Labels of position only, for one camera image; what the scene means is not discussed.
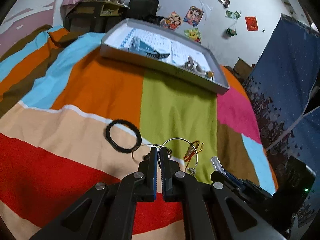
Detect large silver bangle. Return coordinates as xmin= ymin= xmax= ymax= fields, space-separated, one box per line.
xmin=161 ymin=137 xmax=199 ymax=176

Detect red beaded cord bracelet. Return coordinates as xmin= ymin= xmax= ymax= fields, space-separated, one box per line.
xmin=183 ymin=141 xmax=205 ymax=165

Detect black hair tie ring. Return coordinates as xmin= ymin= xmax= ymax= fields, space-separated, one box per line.
xmin=105 ymin=119 xmax=143 ymax=155

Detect colourful striped bed blanket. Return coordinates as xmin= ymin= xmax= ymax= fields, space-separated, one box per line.
xmin=1 ymin=25 xmax=278 ymax=239

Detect blue fabric wardrobe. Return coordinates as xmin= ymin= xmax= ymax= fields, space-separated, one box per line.
xmin=244 ymin=15 xmax=319 ymax=184

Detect grey cardboard tray box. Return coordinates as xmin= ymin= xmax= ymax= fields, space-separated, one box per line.
xmin=100 ymin=18 xmax=229 ymax=95

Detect red square paper decoration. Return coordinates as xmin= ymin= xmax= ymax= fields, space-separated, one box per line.
xmin=245 ymin=16 xmax=258 ymax=31

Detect cartoon family poster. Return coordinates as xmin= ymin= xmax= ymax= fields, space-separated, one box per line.
xmin=159 ymin=11 xmax=182 ymax=31

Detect green photo cards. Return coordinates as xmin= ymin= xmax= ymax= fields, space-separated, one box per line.
xmin=225 ymin=10 xmax=241 ymax=20

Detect anime boy poster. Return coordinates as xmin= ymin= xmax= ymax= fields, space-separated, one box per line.
xmin=183 ymin=6 xmax=204 ymax=27

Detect black white photo cards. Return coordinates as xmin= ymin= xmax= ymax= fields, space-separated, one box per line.
xmin=219 ymin=0 xmax=230 ymax=9

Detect black office chair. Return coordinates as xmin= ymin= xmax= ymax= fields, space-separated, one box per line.
xmin=127 ymin=0 xmax=164 ymax=25

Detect dark wooden desk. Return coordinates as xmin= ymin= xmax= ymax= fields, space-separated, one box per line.
xmin=63 ymin=0 xmax=129 ymax=33

